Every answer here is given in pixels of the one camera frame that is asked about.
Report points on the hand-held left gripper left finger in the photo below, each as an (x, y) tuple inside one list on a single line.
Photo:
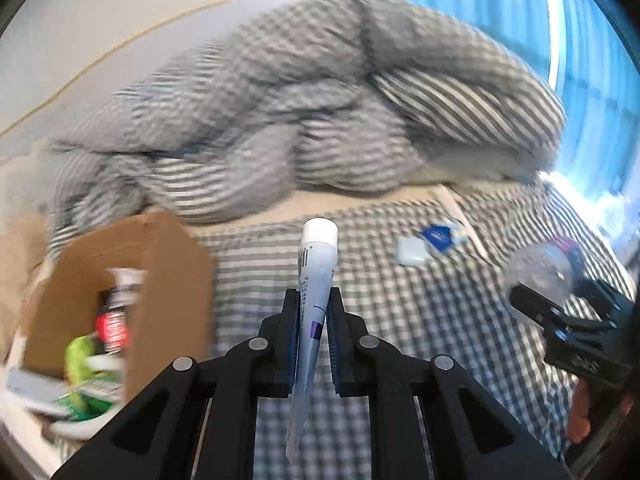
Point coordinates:
[(292, 342)]

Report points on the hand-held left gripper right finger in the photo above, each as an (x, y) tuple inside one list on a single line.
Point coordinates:
[(334, 347)]

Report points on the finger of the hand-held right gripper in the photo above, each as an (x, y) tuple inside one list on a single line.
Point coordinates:
[(537, 307), (605, 300)]

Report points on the clear plastic bottle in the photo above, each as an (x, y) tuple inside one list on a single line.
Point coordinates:
[(542, 267)]

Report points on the white toothpaste tube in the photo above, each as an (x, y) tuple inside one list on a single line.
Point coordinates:
[(312, 300)]

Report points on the brown cardboard box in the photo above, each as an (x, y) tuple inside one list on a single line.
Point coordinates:
[(170, 285)]

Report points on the person's right hand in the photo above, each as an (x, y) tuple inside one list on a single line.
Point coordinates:
[(582, 410)]

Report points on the grey checked bed sheet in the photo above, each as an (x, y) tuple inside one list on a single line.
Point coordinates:
[(450, 320)]

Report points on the blue and white sachet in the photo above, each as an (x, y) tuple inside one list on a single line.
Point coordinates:
[(442, 235)]

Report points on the red label tube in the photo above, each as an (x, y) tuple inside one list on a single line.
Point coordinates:
[(119, 310)]

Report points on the light green snack packet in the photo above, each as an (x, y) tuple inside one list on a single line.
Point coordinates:
[(87, 365)]

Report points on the blue window curtain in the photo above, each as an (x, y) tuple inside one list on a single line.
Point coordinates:
[(590, 70)]

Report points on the grey striped duvet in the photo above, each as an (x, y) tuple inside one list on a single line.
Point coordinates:
[(300, 110)]

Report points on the beige pillow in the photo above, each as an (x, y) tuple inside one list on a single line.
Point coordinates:
[(20, 270)]

